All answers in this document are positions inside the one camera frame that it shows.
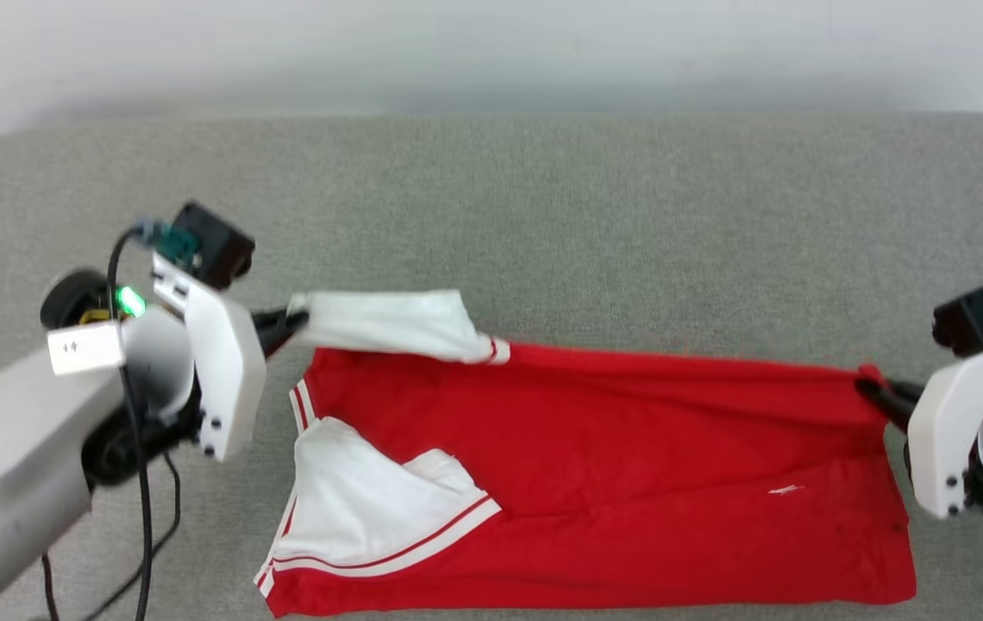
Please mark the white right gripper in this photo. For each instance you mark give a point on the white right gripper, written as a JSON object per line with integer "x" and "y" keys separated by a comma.
{"x": 944, "y": 431}

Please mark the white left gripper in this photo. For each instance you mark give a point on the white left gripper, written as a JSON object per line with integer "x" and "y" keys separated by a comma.
{"x": 228, "y": 371}

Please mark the red and white jersey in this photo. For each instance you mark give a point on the red and white jersey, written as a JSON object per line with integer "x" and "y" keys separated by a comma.
{"x": 629, "y": 448}

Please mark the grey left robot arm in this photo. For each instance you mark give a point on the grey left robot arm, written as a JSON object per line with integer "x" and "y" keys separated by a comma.
{"x": 9, "y": 457}

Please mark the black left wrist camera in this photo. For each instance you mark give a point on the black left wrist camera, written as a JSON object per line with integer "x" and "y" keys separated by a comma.
{"x": 211, "y": 241}

